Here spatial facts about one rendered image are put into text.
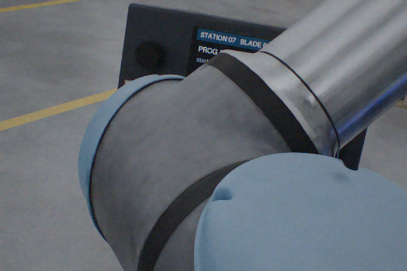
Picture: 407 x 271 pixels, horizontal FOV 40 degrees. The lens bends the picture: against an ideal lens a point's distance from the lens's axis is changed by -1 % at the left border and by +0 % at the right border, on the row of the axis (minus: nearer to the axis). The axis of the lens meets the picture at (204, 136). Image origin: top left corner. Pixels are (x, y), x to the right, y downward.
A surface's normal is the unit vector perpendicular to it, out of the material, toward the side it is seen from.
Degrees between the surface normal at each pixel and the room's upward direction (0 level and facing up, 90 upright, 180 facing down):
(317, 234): 8
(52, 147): 0
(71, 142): 0
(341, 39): 42
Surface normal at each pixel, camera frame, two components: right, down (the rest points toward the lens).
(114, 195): -0.78, -0.19
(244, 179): 0.15, -0.82
